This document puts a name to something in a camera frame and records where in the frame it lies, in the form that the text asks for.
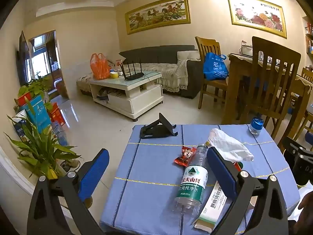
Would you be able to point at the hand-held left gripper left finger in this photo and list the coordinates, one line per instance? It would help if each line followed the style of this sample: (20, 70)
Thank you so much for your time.
(94, 173)

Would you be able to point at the white table appliance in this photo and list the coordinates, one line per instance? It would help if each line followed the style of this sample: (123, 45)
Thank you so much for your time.
(245, 50)

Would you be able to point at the dark grey sofa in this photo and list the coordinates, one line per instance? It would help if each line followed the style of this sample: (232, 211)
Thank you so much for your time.
(151, 53)

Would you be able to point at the white blue carton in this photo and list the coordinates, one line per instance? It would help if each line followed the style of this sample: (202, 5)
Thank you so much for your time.
(20, 127)

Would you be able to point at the wooden dining chair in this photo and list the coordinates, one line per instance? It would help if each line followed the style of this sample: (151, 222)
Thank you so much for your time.
(273, 61)
(203, 46)
(304, 90)

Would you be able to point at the white coffee table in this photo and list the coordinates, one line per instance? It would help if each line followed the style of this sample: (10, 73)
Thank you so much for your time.
(144, 98)

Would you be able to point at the bookshelf with books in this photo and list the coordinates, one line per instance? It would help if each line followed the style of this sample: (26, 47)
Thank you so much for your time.
(309, 36)

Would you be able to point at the blue striped tablecloth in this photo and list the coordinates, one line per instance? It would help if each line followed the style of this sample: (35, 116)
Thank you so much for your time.
(151, 176)

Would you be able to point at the black wifi router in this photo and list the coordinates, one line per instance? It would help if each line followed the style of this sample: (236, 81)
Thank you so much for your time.
(134, 76)

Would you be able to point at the red snack wrapper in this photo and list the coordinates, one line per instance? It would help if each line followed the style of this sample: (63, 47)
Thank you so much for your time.
(184, 156)

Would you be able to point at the blue gift box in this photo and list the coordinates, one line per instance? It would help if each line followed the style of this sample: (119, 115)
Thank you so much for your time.
(36, 112)

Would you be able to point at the framed flower painting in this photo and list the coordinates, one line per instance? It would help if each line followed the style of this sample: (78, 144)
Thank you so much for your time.
(256, 17)

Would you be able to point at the orange plastic bag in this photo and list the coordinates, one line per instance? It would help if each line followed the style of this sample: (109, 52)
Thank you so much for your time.
(99, 68)

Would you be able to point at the wall mounted television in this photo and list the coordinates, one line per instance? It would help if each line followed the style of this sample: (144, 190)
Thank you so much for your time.
(23, 61)

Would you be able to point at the wooden dining table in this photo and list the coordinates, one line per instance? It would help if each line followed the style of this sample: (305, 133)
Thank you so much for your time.
(234, 78)

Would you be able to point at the white tissue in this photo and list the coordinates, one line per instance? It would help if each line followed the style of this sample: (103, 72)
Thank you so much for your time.
(227, 144)

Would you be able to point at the long leaf potted plant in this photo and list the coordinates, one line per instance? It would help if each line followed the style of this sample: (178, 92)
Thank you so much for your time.
(41, 149)

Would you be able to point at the beige lace sofa cover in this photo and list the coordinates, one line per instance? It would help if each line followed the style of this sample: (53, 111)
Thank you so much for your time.
(168, 73)

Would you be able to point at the black phone stand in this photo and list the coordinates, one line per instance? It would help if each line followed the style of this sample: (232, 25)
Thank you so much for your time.
(156, 130)

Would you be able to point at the pothos plant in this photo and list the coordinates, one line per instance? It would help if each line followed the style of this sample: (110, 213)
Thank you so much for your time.
(36, 85)

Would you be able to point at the blue bottle pack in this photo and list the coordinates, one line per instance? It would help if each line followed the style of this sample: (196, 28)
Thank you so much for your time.
(61, 134)

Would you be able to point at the framed horse painting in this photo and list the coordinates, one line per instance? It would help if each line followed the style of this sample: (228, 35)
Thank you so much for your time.
(159, 14)

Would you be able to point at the red gift box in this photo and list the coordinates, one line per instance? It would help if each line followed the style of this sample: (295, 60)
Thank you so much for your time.
(55, 115)

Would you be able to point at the blue lidded jar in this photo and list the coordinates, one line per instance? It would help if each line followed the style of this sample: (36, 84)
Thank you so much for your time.
(256, 126)

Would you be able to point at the yellow cup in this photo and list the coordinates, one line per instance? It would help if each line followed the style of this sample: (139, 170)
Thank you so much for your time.
(114, 75)

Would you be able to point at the white green ointment box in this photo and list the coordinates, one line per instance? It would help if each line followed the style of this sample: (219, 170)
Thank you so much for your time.
(211, 210)

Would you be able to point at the clear plastic water bottle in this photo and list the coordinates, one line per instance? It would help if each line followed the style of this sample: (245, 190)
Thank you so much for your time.
(192, 186)

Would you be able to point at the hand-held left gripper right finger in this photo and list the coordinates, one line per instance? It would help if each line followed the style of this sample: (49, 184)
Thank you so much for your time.
(221, 173)

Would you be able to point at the blue shopping bag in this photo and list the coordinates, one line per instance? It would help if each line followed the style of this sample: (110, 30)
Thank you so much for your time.
(215, 67)

